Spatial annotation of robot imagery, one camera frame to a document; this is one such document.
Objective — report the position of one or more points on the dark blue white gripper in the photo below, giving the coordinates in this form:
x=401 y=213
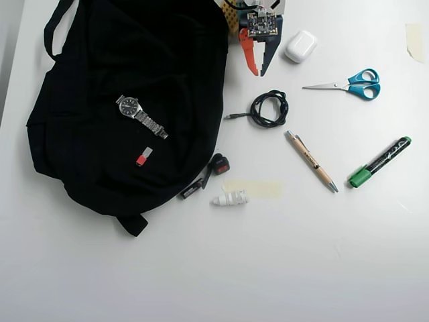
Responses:
x=270 y=50

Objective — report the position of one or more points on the red silver usb stick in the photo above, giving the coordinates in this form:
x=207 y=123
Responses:
x=143 y=157

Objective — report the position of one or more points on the yellow perforated robot base part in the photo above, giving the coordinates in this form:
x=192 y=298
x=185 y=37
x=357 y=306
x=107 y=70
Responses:
x=231 y=16

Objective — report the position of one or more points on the small black rectangular stick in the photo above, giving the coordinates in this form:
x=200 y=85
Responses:
x=190 y=192

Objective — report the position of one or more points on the black fabric bag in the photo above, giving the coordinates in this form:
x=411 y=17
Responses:
x=100 y=188

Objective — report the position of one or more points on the white earbuds case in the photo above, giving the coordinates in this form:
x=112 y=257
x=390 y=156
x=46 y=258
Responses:
x=301 y=46

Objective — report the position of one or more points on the tan ballpoint pen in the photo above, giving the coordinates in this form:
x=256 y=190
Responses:
x=311 y=161

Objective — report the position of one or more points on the long beige tape strip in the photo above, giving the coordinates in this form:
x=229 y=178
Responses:
x=261 y=188

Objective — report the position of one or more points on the silver metal wristwatch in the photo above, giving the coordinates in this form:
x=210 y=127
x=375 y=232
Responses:
x=130 y=106

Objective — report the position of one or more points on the small white dropper bottle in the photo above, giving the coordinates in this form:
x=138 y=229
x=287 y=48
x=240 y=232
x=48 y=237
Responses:
x=234 y=198

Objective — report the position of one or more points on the short beige tape piece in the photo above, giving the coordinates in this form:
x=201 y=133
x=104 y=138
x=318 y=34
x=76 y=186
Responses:
x=415 y=42

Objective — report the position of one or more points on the black marker green cap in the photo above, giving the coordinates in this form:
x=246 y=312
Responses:
x=382 y=159

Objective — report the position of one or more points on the bare camera circuit board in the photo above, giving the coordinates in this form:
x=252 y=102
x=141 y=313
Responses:
x=263 y=24

